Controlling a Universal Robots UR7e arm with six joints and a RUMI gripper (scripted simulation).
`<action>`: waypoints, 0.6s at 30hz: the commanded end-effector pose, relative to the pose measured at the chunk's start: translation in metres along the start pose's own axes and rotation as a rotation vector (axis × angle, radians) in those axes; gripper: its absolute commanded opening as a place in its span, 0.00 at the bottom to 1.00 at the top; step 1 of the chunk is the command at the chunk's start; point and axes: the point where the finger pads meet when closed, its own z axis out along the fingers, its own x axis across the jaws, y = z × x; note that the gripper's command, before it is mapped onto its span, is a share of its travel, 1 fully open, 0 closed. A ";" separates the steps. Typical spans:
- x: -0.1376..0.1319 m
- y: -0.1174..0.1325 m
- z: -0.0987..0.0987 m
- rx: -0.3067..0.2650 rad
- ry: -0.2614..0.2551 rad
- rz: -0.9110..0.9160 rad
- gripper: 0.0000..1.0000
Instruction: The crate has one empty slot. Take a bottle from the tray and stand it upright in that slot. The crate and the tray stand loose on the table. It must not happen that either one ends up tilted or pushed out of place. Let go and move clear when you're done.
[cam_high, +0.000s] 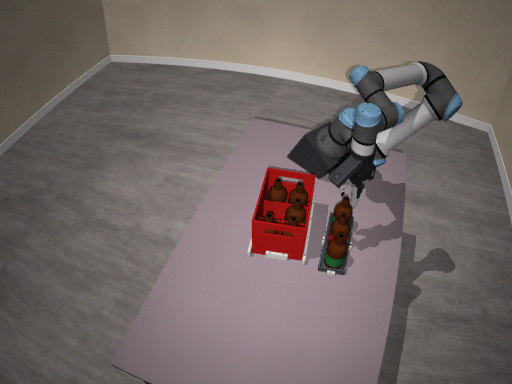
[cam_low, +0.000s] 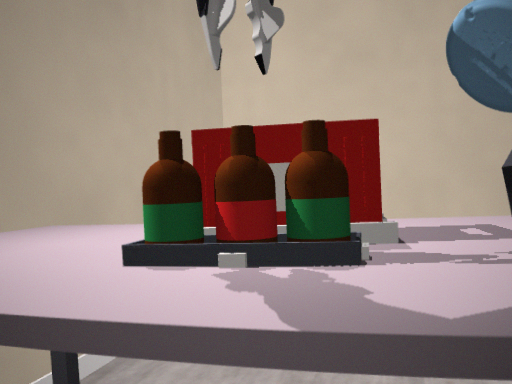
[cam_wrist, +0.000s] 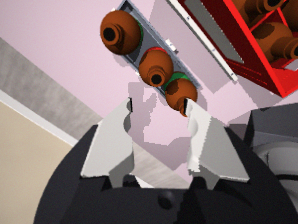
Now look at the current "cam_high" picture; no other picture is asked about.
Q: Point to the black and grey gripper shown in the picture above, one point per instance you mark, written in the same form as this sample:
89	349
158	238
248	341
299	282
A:
366	170

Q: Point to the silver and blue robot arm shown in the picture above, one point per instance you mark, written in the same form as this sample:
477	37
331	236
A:
440	102

